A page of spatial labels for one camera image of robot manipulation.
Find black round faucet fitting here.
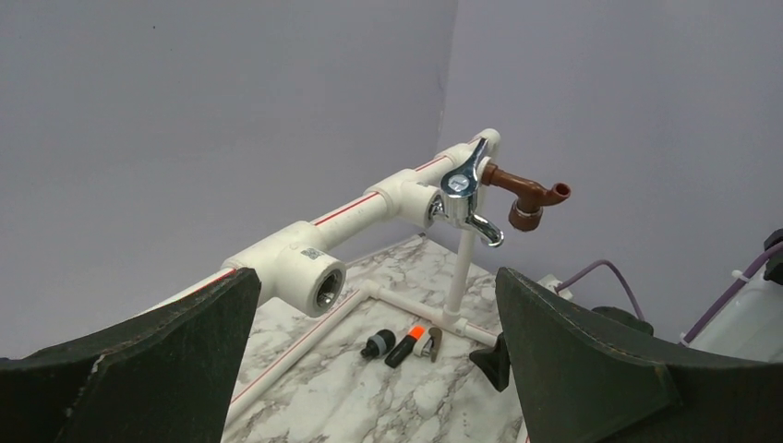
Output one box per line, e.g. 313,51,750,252
360,329,396,360

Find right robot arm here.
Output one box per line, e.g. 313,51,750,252
470,231,782,442

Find brown plastic faucet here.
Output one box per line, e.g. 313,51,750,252
481,162,572,232

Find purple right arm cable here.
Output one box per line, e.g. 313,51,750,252
555,242,783,347

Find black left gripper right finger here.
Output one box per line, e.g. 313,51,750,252
495,268,782,442

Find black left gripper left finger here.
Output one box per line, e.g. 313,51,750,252
1,269,261,442

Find white PVC pipe frame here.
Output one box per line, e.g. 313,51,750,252
164,128,500,426

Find black orange faucet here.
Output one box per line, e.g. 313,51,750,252
384,326,443,368

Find chrome metal faucet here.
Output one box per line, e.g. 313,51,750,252
429,137,504,248

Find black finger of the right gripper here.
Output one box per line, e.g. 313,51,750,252
469,333,512,392

